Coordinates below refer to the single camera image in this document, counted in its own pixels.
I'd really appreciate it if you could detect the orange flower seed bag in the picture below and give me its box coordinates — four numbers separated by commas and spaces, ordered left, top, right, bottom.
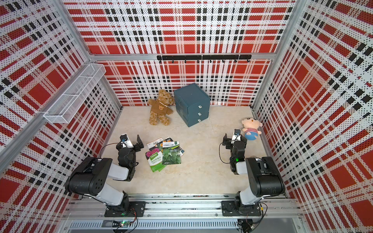
147, 138, 163, 149

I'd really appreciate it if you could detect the pink flower green seed bag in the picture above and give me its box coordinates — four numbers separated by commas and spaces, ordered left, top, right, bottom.
145, 148, 166, 172

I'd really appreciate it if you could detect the dark green leaf seed bag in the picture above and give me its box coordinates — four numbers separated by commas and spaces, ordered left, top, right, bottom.
162, 141, 181, 165

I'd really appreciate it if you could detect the orange fruit seed bag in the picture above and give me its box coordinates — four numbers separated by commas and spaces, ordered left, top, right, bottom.
164, 137, 185, 156

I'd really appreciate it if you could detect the teal drawer cabinet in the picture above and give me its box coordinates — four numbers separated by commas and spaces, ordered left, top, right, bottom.
174, 83, 210, 127

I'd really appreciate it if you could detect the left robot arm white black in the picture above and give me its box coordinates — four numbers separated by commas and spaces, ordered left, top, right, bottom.
65, 134, 144, 214

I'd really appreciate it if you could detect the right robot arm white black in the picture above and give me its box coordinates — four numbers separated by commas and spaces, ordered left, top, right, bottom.
221, 133, 285, 215

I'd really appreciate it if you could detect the pig plush toy striped shirt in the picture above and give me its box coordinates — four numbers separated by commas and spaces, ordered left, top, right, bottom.
241, 118, 263, 140

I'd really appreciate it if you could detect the brown teddy bear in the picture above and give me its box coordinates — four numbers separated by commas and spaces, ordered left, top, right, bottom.
148, 89, 175, 126

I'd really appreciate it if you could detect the green circuit board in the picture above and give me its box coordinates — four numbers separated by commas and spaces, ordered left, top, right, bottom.
112, 220, 133, 228

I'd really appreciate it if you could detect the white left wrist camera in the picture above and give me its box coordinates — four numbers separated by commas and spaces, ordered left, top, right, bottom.
120, 134, 134, 148

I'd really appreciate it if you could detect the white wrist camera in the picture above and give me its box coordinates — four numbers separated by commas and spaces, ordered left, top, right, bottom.
120, 134, 134, 148
231, 129, 241, 143

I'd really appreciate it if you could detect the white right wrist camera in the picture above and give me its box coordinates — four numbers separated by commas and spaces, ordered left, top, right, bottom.
231, 129, 241, 143

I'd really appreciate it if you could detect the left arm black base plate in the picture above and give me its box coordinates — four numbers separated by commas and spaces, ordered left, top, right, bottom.
104, 201, 146, 217

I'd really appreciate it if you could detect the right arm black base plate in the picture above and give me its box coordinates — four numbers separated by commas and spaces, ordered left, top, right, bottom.
221, 201, 261, 217

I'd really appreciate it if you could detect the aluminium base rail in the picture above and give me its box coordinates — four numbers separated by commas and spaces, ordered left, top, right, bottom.
58, 194, 307, 233

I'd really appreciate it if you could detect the black hook rail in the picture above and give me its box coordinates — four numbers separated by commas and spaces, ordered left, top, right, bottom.
156, 54, 252, 62

